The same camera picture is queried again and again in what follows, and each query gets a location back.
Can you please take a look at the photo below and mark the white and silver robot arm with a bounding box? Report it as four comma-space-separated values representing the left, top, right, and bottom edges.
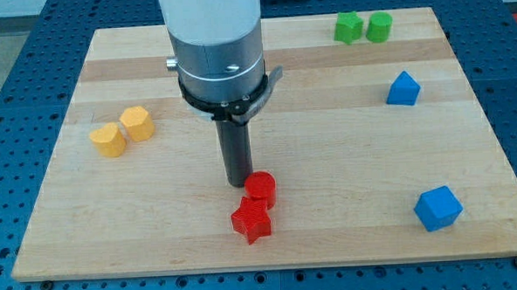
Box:
159, 0, 283, 126

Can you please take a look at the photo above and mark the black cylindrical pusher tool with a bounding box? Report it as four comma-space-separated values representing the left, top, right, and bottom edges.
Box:
216, 121, 253, 188

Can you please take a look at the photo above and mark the red cylinder block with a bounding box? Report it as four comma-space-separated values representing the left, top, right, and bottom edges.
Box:
245, 171, 277, 210

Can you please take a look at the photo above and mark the red star block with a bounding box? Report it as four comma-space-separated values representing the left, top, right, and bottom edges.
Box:
231, 197, 272, 245

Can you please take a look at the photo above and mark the wooden board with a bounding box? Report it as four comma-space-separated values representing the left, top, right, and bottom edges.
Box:
12, 7, 517, 282

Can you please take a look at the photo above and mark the yellow hexagon block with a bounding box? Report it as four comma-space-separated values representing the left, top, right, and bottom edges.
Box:
120, 106, 155, 142

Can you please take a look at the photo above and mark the green star block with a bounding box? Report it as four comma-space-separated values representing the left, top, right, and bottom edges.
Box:
334, 11, 363, 44

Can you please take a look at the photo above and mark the yellow heart block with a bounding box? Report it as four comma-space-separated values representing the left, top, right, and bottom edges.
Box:
88, 122, 127, 158

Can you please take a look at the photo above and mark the green cylinder block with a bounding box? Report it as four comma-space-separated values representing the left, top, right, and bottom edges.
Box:
366, 11, 393, 43

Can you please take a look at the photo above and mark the blue cube block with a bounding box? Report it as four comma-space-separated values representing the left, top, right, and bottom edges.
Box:
413, 186, 463, 232

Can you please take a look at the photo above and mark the blue perforated table mat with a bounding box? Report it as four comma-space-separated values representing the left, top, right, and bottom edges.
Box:
0, 0, 517, 290

